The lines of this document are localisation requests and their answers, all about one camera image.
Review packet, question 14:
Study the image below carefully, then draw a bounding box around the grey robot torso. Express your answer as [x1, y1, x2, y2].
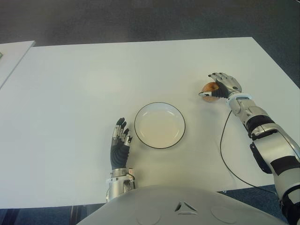
[76, 184, 293, 225]

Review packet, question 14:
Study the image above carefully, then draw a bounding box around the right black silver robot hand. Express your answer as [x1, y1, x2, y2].
[198, 72, 242, 99]

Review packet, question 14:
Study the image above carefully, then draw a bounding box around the black cable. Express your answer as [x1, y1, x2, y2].
[219, 110, 275, 194]

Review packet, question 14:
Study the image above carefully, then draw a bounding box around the white plate black rim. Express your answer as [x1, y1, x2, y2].
[134, 101, 186, 149]

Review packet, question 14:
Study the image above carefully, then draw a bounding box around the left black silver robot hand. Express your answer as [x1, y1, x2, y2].
[110, 118, 133, 169]

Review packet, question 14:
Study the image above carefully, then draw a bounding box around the red yellow apple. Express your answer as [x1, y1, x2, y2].
[202, 82, 221, 102]

